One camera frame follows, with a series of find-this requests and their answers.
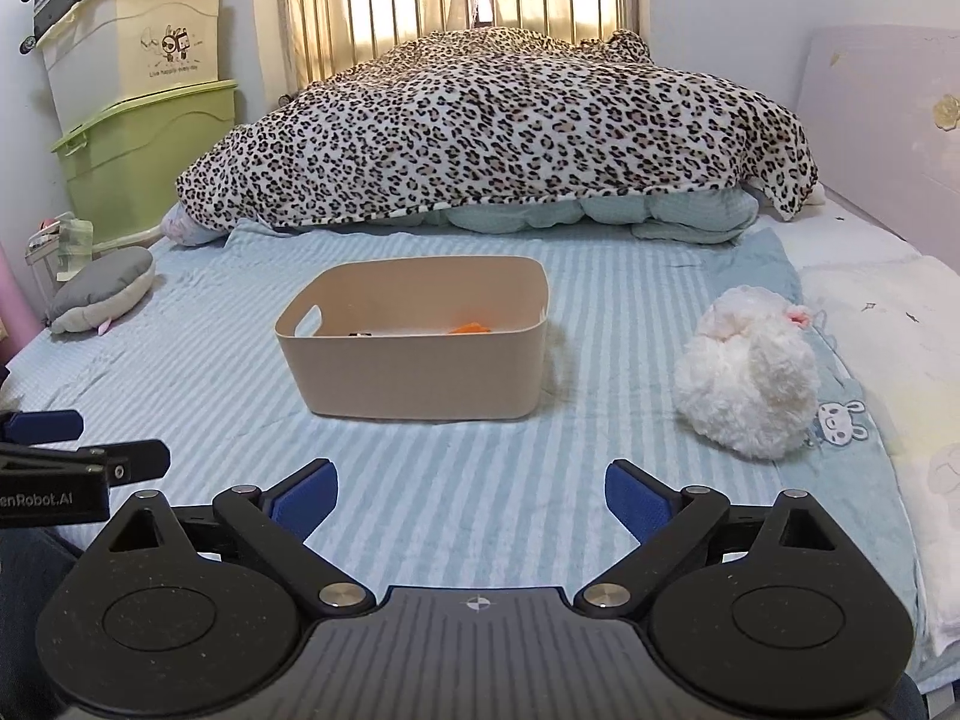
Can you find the blue striped blanket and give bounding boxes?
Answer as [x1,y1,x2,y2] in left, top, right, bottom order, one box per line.
[0,225,920,691]

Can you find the leopard print blanket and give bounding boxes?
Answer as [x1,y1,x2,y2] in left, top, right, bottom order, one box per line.
[174,26,820,233]

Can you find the white fluffy plush toy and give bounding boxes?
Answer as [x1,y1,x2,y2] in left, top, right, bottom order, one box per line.
[673,285,821,458]

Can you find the beige plastic basket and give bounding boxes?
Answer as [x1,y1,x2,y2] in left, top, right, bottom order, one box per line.
[274,255,551,422]

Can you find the cream printed blanket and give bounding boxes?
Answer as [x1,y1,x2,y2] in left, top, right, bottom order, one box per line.
[780,195,960,676]

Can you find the person's leg in jeans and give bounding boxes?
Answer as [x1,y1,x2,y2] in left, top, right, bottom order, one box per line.
[0,529,83,623]

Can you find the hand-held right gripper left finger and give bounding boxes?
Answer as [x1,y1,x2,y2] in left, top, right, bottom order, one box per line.
[90,457,376,616]

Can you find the green plastic storage bin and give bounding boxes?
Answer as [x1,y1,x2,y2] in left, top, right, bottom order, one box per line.
[51,79,239,248]

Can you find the teal quilt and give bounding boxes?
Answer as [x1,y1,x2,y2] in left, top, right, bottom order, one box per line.
[420,184,758,245]

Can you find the pink floral pillow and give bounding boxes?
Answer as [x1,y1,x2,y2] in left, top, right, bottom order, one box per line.
[161,202,226,247]

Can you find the clear plastic organizer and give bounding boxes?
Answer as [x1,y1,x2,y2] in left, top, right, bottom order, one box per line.
[26,214,95,286]

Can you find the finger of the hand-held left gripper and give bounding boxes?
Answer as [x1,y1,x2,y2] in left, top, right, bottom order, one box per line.
[0,439,172,485]
[0,409,85,445]

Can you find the grey white plush toy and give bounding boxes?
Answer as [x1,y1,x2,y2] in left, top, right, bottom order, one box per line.
[46,247,156,335]

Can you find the beige plastic storage bin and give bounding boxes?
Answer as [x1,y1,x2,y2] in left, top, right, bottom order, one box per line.
[35,0,226,136]

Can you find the pink floral panel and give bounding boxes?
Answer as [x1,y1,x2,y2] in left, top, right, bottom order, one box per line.
[795,25,960,271]

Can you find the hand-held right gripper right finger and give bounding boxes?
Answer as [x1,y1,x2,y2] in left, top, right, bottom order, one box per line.
[574,459,852,620]

